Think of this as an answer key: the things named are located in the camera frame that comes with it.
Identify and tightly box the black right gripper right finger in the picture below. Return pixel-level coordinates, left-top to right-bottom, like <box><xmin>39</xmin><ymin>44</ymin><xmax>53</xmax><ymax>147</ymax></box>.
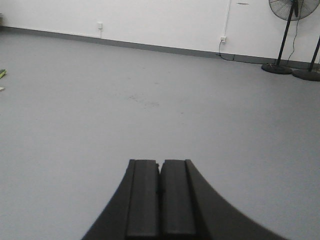
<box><xmin>160</xmin><ymin>159</ymin><xmax>283</xmax><ymax>240</ymax></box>

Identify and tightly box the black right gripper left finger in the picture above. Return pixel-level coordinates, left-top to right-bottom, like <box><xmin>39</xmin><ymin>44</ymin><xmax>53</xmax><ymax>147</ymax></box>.
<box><xmin>83</xmin><ymin>159</ymin><xmax>160</xmax><ymax>240</ymax></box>

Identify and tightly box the green folded cloth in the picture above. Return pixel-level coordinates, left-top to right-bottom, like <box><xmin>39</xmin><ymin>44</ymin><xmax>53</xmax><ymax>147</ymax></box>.
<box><xmin>0</xmin><ymin>69</ymin><xmax>7</xmax><ymax>79</ymax></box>

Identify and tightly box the white wall socket with cable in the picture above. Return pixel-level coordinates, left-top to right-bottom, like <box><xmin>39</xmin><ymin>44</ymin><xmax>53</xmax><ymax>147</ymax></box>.
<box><xmin>217</xmin><ymin>36</ymin><xmax>235</xmax><ymax>62</ymax></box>

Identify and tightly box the white wall junction box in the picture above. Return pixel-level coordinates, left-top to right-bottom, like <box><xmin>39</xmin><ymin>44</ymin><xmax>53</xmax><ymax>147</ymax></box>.
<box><xmin>97</xmin><ymin>22</ymin><xmax>103</xmax><ymax>38</ymax></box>

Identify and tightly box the black pedestal fan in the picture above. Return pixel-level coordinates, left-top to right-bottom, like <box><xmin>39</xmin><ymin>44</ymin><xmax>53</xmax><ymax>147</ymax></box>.
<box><xmin>261</xmin><ymin>0</ymin><xmax>320</xmax><ymax>75</ymax></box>

